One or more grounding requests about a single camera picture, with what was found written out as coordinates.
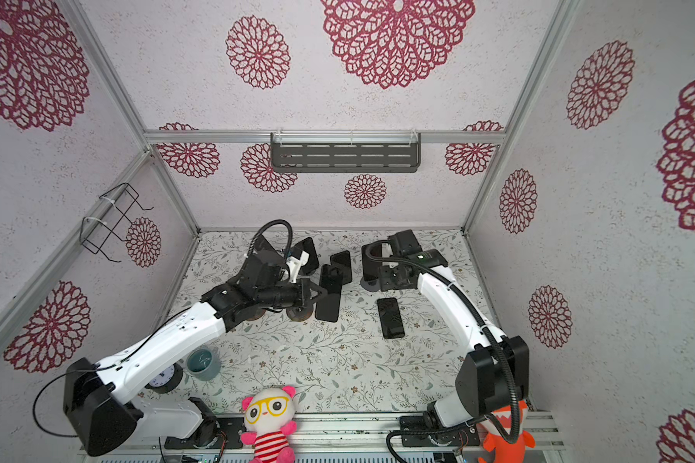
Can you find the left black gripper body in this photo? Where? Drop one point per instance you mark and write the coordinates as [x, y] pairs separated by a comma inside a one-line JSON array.
[[286, 294]]

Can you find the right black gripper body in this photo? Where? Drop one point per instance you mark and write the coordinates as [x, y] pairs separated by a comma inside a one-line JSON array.
[[391, 278]]

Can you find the black phone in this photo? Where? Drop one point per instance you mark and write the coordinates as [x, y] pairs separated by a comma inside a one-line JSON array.
[[312, 264], [390, 318], [371, 267], [342, 261], [328, 308]]

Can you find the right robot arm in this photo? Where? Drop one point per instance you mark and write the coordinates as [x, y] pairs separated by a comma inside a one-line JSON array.
[[493, 381]]

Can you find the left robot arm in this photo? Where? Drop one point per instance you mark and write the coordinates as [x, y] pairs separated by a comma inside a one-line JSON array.
[[101, 399]]

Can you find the round wooden phone stand centre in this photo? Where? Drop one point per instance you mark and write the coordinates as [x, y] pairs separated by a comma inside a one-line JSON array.
[[299, 314]]

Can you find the purple round phone stand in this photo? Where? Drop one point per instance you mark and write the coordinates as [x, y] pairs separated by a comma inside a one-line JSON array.
[[372, 285]]

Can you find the tilted phone back left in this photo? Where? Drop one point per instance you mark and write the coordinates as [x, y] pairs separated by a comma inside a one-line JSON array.
[[261, 244]]

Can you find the teal ceramic cup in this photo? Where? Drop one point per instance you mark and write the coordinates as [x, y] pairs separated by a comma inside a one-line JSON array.
[[203, 363]]

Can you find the white pink plush doll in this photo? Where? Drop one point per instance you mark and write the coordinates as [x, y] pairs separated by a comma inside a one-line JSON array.
[[269, 419]]

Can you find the small round clock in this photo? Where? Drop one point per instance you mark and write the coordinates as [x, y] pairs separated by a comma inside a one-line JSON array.
[[167, 380]]

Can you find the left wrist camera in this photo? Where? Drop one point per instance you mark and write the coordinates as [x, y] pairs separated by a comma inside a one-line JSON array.
[[295, 261]]

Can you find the grey wall shelf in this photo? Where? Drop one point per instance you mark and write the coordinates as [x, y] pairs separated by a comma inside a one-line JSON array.
[[345, 154]]

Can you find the black wire wall rack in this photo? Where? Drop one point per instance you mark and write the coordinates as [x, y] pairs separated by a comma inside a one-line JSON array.
[[96, 231]]

